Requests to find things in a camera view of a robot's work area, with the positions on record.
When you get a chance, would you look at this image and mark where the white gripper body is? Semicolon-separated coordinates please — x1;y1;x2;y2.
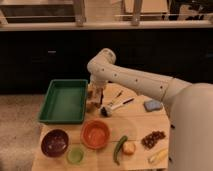
90;72;108;89

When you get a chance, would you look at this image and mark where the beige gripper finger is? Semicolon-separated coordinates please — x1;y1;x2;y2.
91;88;102;104

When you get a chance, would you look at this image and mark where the wooden felt eraser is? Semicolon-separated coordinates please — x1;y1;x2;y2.
86;96;101;113

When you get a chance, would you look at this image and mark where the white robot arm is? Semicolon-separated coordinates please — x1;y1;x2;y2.
87;48;213;171

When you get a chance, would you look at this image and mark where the green plastic tray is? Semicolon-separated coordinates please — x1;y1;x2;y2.
38;79;88;124

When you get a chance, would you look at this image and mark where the black pen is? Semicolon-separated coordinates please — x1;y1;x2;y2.
110;90;123;103

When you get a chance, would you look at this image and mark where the orange bowl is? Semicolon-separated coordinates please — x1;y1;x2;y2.
80;120;110;150

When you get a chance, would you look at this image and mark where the green chili pepper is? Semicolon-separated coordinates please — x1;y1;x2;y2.
113;135;128;165

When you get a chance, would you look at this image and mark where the blue sponge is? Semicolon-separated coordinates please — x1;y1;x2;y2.
144;100;163;112

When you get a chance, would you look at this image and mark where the yellow onion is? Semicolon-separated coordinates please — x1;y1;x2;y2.
122;141;136;155

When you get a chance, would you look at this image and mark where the small green cup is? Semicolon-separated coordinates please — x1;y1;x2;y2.
67;147;84;164

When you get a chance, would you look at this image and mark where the purple bowl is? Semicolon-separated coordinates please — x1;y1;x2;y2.
41;129;69;157

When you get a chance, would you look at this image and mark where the bunch of dark grapes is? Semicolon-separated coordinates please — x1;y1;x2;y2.
141;131;166;149

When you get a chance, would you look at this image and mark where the corn cob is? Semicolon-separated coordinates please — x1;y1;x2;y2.
148;148;168;165

